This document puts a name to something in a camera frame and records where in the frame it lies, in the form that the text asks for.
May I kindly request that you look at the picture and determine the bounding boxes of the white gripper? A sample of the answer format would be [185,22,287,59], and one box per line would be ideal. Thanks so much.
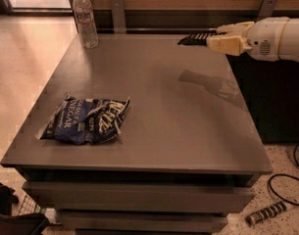
[206,17,289,62]

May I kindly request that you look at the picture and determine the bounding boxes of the black rxbar chocolate bar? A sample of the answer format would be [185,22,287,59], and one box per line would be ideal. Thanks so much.
[177,32,216,46]

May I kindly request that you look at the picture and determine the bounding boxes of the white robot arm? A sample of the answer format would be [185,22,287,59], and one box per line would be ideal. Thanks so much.
[206,17,299,63]

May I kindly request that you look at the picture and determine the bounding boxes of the blue kettle chip bag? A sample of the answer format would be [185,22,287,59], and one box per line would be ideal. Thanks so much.
[38,95,130,145]

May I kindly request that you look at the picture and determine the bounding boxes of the grey drawer cabinet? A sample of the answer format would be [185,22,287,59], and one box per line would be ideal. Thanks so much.
[2,34,272,235]

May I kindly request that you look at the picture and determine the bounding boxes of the clear plastic water bottle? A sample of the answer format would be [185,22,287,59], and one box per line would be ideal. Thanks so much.
[73,0,98,49]

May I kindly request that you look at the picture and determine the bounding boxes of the dark chair at corner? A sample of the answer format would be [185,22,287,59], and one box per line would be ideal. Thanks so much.
[0,181,51,235]

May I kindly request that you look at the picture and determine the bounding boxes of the right grey metal bracket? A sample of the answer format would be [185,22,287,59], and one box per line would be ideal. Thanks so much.
[257,0,278,21]

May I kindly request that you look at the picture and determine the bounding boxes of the grey metal bracket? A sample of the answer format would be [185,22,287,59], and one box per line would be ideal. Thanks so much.
[257,0,278,21]
[110,0,126,34]

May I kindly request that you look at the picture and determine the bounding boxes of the left grey metal bracket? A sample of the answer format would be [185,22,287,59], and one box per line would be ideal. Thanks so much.
[110,0,126,34]

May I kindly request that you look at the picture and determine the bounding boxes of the black cable on floor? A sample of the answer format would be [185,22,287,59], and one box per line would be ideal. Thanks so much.
[267,142,299,209]

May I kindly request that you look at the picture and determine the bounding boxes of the wire mesh basket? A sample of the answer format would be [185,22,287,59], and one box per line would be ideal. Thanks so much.
[18,195,44,215]

